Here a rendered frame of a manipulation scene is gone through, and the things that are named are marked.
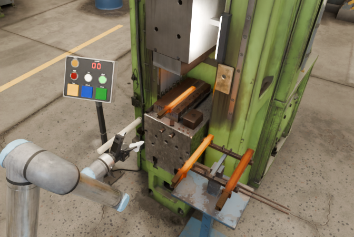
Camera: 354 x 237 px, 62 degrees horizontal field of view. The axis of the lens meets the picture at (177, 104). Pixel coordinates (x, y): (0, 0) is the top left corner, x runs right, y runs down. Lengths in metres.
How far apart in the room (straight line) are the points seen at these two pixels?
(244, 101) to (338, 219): 1.52
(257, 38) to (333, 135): 2.30
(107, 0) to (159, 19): 4.76
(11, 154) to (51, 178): 0.17
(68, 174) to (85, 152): 1.97
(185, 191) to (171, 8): 1.02
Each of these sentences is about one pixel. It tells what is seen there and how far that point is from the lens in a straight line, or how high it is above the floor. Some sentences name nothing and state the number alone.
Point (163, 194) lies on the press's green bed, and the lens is 2.48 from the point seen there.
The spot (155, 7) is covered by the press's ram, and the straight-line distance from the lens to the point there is 1.65.
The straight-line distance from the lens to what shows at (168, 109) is 1.87.
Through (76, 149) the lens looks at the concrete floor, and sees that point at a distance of 3.13.
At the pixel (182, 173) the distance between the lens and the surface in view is 1.51.
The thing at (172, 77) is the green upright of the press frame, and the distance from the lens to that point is 2.18.
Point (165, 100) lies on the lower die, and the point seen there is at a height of 0.99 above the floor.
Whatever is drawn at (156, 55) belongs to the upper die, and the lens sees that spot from 1.75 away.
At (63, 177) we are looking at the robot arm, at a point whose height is 1.35.
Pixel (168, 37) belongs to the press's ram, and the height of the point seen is 1.48.
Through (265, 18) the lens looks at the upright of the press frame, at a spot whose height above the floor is 1.66.
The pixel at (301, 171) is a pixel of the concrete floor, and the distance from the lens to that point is 3.12.
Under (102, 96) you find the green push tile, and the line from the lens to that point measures 2.03.
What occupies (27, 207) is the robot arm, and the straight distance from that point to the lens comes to 1.25.
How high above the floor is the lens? 2.17
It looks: 37 degrees down
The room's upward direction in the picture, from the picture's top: 3 degrees clockwise
